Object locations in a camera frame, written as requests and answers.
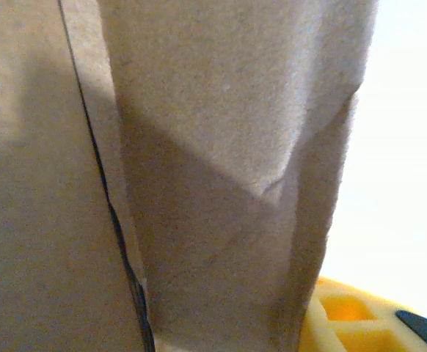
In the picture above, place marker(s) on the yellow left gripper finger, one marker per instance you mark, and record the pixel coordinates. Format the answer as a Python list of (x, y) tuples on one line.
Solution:
[(353, 326)]

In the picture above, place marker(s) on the brown cardboard paper box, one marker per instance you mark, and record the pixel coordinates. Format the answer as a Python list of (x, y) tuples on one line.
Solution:
[(199, 146)]

